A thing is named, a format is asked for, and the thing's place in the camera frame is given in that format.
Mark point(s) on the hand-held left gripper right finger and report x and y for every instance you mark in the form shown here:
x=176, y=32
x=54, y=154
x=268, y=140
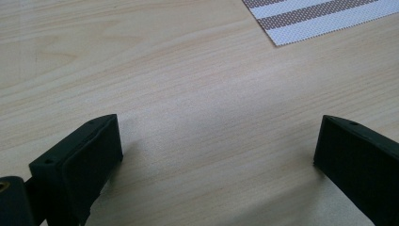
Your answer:
x=360, y=163

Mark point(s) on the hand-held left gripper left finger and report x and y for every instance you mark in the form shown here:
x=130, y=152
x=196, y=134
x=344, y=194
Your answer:
x=78, y=169

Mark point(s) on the striped woven placemat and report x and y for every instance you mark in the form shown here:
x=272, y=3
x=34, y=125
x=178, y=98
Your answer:
x=316, y=22

